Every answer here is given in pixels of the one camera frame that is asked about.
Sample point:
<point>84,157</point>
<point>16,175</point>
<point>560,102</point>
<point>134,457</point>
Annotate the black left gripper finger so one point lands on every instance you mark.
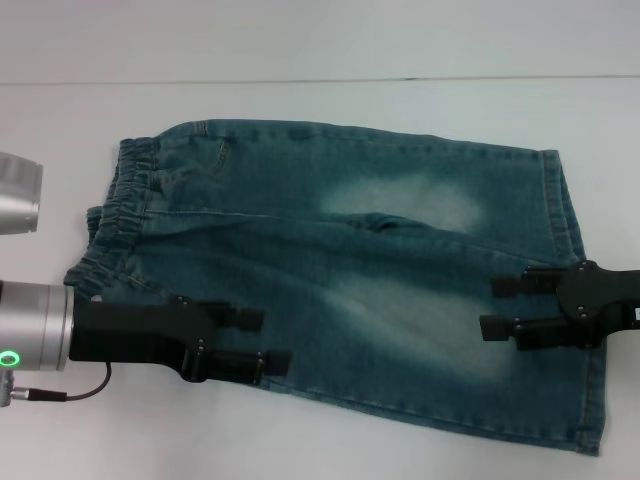
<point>235,366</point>
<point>242,320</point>

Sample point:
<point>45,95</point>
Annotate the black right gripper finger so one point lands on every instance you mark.
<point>525,283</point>
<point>540,332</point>

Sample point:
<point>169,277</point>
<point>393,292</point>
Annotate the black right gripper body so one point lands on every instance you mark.
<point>610,300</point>

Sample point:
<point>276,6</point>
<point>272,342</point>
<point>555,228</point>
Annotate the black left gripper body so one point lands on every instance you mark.
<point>130,330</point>

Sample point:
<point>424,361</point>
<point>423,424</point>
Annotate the blue denim shorts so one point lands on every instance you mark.
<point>380,280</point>

